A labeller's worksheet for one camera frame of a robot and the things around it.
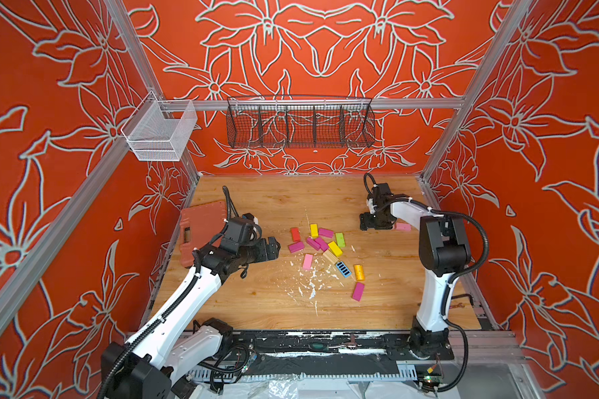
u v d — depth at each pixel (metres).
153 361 0.38
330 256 0.91
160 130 0.93
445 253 0.54
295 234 1.01
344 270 0.87
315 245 0.94
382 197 0.83
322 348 0.73
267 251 0.68
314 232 0.99
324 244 0.95
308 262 0.90
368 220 0.92
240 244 0.57
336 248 0.93
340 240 0.95
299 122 0.99
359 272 0.88
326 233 1.00
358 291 0.85
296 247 0.95
